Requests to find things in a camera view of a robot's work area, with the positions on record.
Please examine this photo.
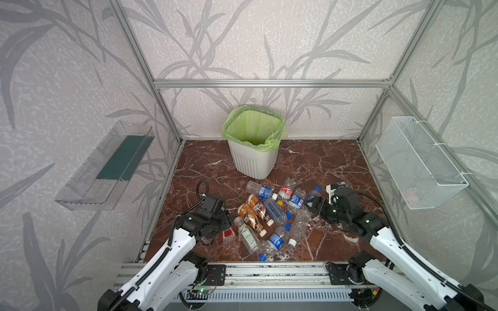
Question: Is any aluminium frame profile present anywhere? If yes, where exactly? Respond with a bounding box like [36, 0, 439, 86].
[102, 1, 497, 225]

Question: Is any clear square bottle white cap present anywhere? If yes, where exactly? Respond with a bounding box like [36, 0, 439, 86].
[233, 216, 261, 254]

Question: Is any white plastic trash bin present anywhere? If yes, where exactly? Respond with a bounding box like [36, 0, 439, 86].
[228, 141, 279, 180]

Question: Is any soda water bottle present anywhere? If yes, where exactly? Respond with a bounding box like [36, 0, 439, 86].
[264, 198, 292, 226]

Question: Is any green circuit board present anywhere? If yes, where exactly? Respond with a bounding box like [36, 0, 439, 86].
[188, 287, 216, 299]

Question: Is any clear bottle blue label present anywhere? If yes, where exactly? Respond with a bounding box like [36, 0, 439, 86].
[287, 188, 306, 215]

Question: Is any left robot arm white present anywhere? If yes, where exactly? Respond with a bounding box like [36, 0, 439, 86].
[97, 195, 233, 310]

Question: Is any brown Nescafe bottle upper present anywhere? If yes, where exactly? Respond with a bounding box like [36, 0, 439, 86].
[247, 194, 274, 227]

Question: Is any clear bottle red label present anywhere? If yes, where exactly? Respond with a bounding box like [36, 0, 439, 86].
[278, 178, 297, 203]

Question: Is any brown Nescafe bottle lower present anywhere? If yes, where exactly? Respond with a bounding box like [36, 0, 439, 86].
[237, 203, 267, 237]

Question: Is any water bottle blue cap lower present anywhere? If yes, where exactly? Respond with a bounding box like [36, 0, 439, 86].
[259, 224, 291, 262]

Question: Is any Pepsi bottle blue cap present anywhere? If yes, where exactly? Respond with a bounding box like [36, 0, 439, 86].
[306, 186, 322, 207]

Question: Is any clear acrylic wall shelf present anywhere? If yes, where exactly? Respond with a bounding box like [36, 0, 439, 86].
[54, 121, 155, 211]

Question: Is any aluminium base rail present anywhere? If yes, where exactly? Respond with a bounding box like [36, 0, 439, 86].
[114, 261, 386, 303]

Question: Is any white wire mesh basket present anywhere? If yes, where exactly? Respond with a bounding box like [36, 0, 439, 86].
[376, 116, 469, 210]

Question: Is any green bin liner bag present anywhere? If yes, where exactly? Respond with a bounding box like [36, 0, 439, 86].
[221, 105, 288, 152]

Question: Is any brown nescafe bottle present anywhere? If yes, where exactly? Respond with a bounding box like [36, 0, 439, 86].
[247, 194, 274, 227]
[237, 203, 267, 237]

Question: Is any crushed clear bottle white cap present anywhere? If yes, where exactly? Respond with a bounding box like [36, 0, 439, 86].
[289, 209, 311, 248]

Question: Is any small water bottle white cap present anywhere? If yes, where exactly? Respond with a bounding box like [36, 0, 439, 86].
[246, 181, 278, 201]

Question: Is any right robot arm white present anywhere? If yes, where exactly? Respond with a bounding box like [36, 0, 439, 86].
[306, 184, 491, 310]

